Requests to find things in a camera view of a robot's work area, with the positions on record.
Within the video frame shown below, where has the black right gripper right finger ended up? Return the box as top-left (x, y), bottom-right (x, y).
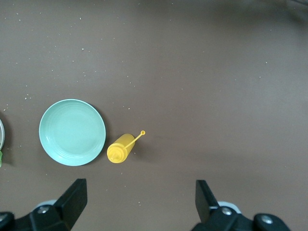
top-left (195, 180), bottom-right (291, 231)

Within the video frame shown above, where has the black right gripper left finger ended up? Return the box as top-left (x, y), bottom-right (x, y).
top-left (0, 178), bottom-right (88, 231)

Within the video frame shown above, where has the yellow squeeze bottle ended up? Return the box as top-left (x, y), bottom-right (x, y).
top-left (106, 130), bottom-right (146, 164)

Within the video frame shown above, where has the green plate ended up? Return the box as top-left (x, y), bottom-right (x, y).
top-left (38, 98), bottom-right (107, 167)

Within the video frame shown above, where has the beige plate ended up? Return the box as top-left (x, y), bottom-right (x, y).
top-left (0, 119), bottom-right (6, 150)

